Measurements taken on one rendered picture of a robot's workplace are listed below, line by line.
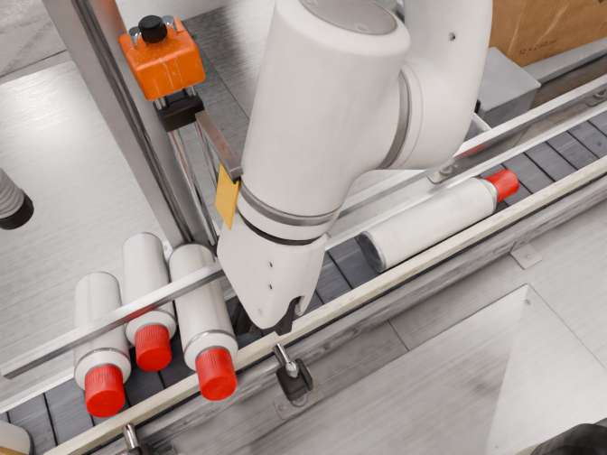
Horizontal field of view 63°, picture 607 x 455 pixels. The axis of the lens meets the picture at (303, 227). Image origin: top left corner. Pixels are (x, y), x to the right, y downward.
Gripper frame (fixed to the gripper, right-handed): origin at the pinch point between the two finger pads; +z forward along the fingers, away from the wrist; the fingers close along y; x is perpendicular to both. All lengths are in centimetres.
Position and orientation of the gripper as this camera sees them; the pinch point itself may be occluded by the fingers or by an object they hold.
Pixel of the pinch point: (250, 314)
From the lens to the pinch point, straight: 51.7
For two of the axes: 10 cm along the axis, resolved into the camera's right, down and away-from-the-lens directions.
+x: 8.3, -2.1, 5.1
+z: -2.5, 6.8, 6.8
